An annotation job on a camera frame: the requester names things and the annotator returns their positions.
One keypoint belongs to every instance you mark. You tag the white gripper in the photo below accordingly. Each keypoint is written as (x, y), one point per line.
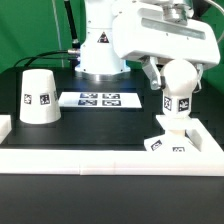
(140, 32)

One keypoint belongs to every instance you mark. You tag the white lamp bulb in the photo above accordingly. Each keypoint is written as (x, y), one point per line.
(180, 81)

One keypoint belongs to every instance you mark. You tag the white lamp base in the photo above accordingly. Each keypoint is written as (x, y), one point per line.
(173, 139)

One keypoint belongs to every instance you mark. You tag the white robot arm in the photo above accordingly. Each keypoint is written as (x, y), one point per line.
(98, 59)

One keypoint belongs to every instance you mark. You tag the white lamp shade cone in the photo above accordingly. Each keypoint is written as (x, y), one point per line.
(39, 101)

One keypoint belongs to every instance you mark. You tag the white marker tag sheet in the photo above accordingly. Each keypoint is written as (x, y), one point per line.
(99, 100)

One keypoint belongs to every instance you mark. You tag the white foam border frame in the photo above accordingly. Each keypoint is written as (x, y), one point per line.
(209, 161)

